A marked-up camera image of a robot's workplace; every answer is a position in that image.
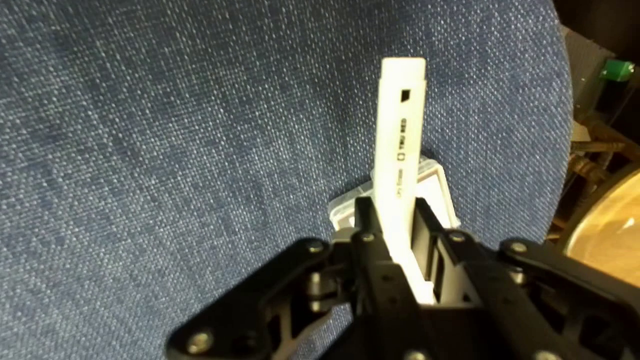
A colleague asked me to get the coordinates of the round wooden stool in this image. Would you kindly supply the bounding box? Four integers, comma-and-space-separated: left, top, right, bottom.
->
566, 168, 640, 285

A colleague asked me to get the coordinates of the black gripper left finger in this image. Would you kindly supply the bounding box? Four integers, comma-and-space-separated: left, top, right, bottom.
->
164, 198, 417, 360

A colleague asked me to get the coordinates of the blue round tablecloth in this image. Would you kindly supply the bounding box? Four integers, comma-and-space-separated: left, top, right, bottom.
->
0, 0, 572, 360

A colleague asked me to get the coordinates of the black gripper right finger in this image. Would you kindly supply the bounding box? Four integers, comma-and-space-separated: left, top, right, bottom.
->
414, 200, 640, 360

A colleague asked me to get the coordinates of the white flat box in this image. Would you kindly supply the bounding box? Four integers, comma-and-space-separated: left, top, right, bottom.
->
329, 156, 460, 247

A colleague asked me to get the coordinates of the white marker black cap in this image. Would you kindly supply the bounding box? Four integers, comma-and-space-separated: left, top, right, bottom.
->
372, 57, 435, 303

